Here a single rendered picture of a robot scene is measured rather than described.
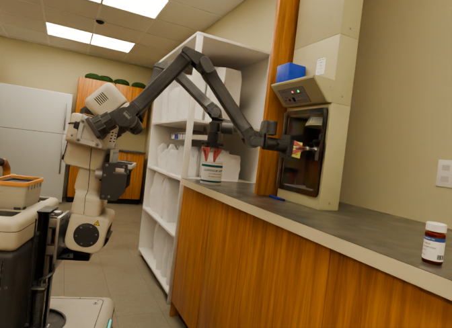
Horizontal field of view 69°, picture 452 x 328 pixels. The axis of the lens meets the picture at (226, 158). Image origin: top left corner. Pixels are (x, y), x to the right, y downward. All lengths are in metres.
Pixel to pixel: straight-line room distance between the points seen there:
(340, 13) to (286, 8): 0.38
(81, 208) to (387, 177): 1.44
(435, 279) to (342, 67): 1.00
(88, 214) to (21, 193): 0.27
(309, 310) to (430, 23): 1.37
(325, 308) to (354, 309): 0.11
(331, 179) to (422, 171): 0.42
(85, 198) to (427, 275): 1.24
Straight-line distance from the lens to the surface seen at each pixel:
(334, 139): 1.53
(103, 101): 1.52
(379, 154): 1.86
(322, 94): 1.49
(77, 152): 1.55
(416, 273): 0.87
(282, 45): 1.86
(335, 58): 1.57
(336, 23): 1.64
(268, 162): 1.76
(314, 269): 1.14
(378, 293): 0.98
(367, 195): 1.89
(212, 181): 1.98
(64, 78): 6.73
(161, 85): 1.38
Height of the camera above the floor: 1.14
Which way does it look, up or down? 1 degrees down
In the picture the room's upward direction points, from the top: 6 degrees clockwise
